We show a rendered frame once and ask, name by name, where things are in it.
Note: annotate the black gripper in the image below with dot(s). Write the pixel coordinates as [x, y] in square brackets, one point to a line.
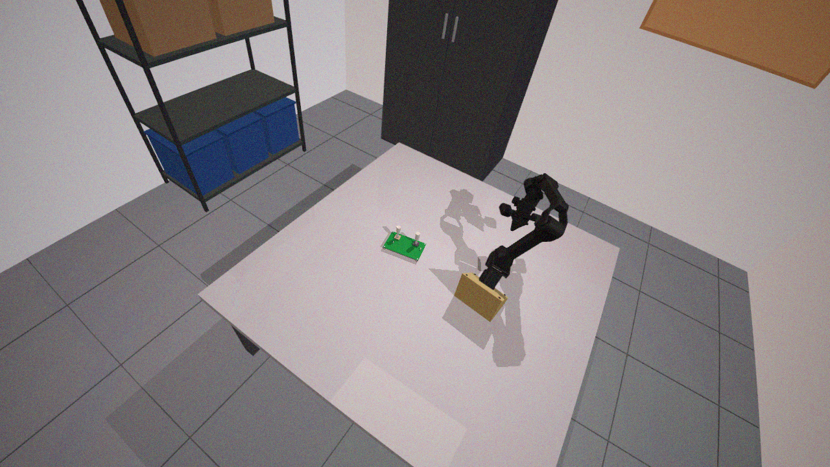
[521, 215]

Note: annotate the green circuit board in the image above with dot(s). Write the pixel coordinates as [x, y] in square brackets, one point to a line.
[404, 245]

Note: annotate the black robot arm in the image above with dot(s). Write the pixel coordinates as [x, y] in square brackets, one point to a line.
[547, 229]

